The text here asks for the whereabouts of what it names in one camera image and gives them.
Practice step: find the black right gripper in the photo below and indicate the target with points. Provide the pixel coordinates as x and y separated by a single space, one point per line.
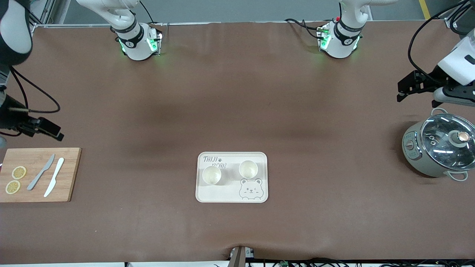
8 118

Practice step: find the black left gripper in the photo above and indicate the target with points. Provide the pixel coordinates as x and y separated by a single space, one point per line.
431 79

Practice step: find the white plastic cup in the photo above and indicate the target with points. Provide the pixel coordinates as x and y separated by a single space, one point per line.
248 169
212 175

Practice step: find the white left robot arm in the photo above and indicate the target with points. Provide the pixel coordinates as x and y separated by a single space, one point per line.
343 41

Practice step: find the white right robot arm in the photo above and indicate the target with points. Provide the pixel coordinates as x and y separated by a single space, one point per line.
134 41

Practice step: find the cream tray with bear print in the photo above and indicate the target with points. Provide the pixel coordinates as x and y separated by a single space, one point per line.
222 193

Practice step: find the grey plastic knife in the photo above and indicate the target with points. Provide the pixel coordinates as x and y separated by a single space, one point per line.
39 174

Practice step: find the white plastic knife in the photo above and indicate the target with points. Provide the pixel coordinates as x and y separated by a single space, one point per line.
55 176

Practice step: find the lemon slice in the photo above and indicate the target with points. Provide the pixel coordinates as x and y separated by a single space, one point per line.
19 172
13 187

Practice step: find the bamboo cutting board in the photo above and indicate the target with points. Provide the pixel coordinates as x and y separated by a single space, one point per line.
70 178

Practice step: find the glass pot lid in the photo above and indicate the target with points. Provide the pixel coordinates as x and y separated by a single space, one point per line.
441 141

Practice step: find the grey electric cooking pot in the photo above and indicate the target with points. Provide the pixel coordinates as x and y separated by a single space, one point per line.
413 155

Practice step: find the brown table mat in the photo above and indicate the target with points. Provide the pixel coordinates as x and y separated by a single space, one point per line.
237 92

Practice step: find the aluminium frame profile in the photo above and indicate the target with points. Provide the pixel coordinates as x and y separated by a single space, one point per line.
46 11

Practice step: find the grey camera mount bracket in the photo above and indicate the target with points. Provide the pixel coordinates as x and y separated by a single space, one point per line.
240 256

